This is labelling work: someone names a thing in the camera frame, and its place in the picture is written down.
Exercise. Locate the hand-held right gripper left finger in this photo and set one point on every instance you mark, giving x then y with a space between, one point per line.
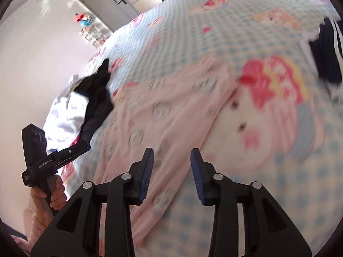
146 176

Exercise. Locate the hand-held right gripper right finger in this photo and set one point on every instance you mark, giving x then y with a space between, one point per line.
198 176

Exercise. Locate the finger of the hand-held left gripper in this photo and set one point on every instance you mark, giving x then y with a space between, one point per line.
64 164
76 150

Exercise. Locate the pink printed pajama pants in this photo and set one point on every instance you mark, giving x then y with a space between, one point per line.
166 117

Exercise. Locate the person's left forearm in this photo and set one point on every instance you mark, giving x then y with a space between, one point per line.
36 227

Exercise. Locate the person's left hand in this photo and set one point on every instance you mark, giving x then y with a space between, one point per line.
59 195

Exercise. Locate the magenta garment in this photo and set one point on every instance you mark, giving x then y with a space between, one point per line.
75 140

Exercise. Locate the black garment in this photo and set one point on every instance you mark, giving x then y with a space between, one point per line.
96 107

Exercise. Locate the blue checked printed blanket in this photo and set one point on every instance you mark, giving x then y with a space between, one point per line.
268 192

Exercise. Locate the white shelf rack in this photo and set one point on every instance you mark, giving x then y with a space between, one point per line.
95 36

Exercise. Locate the red blue plush toy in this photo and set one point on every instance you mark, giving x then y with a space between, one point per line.
83 19

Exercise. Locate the grey wardrobe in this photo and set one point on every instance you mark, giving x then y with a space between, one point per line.
104 2

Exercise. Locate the folded white garment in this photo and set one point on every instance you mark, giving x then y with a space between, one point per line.
336 91

